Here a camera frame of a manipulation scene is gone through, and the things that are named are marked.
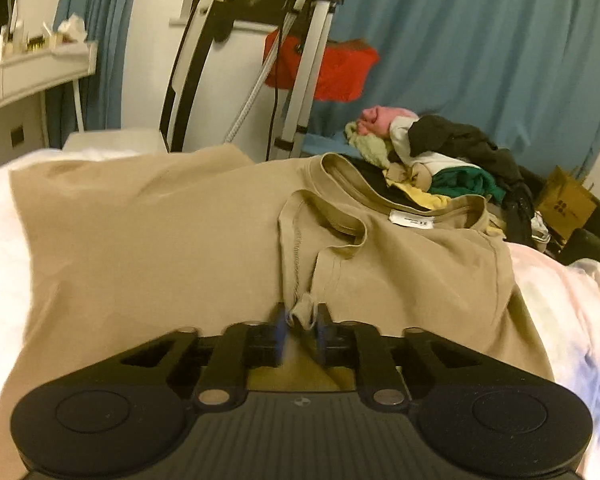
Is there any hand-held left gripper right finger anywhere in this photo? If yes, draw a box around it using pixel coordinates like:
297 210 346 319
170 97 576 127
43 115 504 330
317 303 492 407

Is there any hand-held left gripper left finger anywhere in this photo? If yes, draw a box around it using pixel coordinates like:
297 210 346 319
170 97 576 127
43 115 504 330
107 302 287 407

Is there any beige t-shirt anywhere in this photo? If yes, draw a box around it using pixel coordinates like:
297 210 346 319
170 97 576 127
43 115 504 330
0 146 555 480

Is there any pile of mixed clothes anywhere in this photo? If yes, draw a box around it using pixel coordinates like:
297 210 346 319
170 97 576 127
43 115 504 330
344 105 551 251

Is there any green garment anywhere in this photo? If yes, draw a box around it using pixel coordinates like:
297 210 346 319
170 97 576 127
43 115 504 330
427 169 506 202

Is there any pink cloth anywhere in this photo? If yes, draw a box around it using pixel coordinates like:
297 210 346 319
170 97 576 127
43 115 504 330
358 105 421 137

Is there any black garment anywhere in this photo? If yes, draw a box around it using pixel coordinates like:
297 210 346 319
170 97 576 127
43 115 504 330
407 115 523 191

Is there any red cloth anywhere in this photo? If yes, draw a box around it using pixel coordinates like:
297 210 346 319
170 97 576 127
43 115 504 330
264 29 381 103

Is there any brown cardboard box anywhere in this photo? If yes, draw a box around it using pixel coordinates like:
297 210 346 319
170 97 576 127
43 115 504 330
536 166 598 239

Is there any black and white machine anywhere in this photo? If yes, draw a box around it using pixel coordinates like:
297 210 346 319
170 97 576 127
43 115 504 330
159 0 261 153

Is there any blue curtain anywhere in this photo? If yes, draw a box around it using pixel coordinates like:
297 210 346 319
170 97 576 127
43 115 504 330
50 0 600 183

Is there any crumpled white tissue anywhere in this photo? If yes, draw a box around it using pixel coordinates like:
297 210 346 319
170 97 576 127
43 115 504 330
54 14 89 45

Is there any camera tripod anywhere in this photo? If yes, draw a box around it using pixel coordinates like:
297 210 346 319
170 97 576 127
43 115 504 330
272 0 345 161

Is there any white wall shelf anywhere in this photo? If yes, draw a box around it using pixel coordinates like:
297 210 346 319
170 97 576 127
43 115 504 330
0 42 99 133

